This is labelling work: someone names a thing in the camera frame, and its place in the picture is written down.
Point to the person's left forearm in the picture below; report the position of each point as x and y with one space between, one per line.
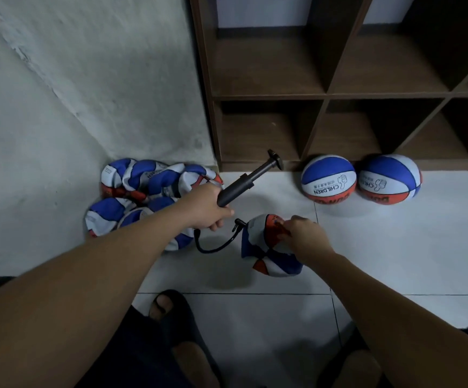
64 307

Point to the person's left foot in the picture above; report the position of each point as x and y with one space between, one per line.
161 304

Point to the person's right forearm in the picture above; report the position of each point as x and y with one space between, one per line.
404 327

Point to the person's left hand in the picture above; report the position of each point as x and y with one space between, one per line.
202 207

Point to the black sandal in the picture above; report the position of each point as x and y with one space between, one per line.
185 327
355 351

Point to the black hand pump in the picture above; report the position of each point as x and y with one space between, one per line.
238 190

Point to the brown wooden cubby shelf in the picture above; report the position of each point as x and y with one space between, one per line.
270 68

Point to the person's right hand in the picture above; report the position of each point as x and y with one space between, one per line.
311 238

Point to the blue white red basketball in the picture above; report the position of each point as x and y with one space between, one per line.
389 177
117 177
157 206
181 177
265 253
328 177
106 215

